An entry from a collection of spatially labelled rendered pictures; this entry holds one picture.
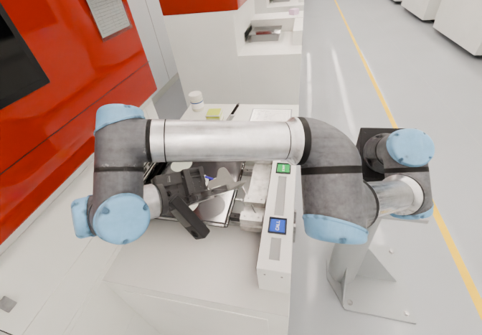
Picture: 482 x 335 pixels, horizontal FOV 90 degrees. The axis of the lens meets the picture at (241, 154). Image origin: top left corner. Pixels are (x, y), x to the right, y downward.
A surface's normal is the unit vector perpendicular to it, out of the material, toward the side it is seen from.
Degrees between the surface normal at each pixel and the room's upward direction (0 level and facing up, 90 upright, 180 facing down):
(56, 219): 90
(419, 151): 37
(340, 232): 47
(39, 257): 90
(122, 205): 59
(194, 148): 71
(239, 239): 0
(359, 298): 0
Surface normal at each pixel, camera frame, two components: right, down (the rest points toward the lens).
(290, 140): 0.22, 0.01
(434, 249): -0.10, -0.76
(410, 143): -0.20, -0.22
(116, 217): 0.61, -0.10
